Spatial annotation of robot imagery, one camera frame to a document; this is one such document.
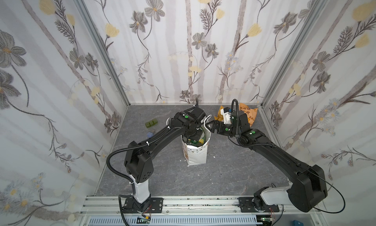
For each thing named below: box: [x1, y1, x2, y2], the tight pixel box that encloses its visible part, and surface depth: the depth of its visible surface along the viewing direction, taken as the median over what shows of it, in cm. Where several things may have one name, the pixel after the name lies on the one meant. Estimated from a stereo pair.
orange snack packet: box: [238, 102, 259, 128], surface depth 109 cm
